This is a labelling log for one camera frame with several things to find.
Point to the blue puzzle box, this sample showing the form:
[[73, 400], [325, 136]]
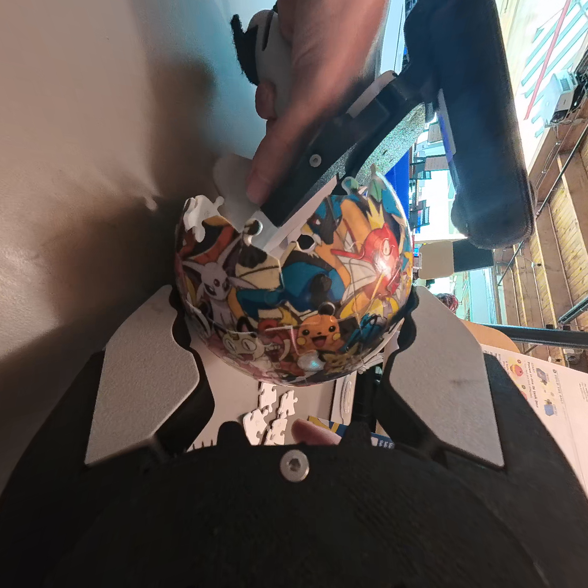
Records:
[[383, 443]]

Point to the wooden document board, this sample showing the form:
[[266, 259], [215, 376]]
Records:
[[496, 340]]

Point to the printed instruction sheet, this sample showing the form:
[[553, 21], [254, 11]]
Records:
[[560, 404]]

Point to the person's right hand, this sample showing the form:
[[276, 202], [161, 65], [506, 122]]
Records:
[[312, 434]]

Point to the colourful cartoon puzzle ball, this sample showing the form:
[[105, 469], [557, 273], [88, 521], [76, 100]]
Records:
[[294, 285]]

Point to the loose white puzzle pieces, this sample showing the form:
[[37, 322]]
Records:
[[259, 425]]

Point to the person's left hand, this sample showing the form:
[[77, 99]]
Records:
[[330, 59]]

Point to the blue plastic bin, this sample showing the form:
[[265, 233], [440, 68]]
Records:
[[399, 183]]

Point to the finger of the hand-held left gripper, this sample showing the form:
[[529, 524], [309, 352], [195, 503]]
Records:
[[298, 218]]

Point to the black metal pole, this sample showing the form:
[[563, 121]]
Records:
[[542, 335]]

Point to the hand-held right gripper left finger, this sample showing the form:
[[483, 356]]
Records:
[[142, 395]]

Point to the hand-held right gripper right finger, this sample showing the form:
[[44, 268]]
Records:
[[441, 395]]

